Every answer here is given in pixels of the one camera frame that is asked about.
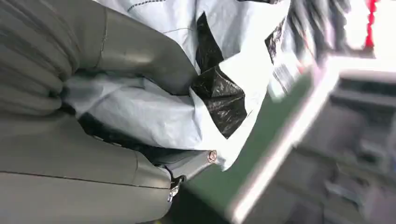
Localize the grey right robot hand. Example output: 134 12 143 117
0 0 218 224

